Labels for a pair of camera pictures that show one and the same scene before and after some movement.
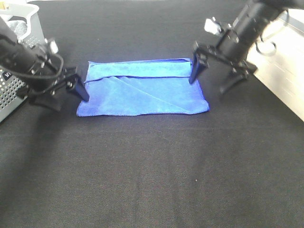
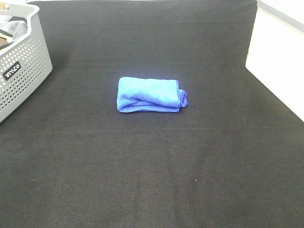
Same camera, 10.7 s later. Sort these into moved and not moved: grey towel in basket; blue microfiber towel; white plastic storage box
Moved: blue microfiber towel
Not moved: grey towel in basket; white plastic storage box
